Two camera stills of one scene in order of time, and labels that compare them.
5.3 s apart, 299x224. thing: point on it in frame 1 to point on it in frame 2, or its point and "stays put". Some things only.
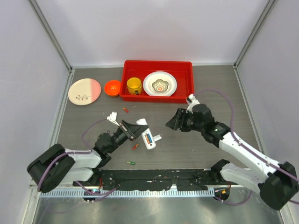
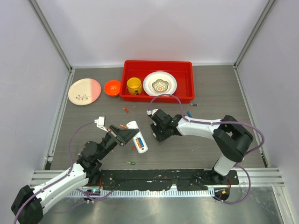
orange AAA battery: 147,139 to 138,143
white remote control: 147,135 to 133,124
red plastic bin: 160,81 stays put
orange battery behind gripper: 125,109 stays put
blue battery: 149,138 to 141,142
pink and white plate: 84,91 stays put
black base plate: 140,179 stays put
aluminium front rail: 107,193 stays put
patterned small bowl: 160,85 stays put
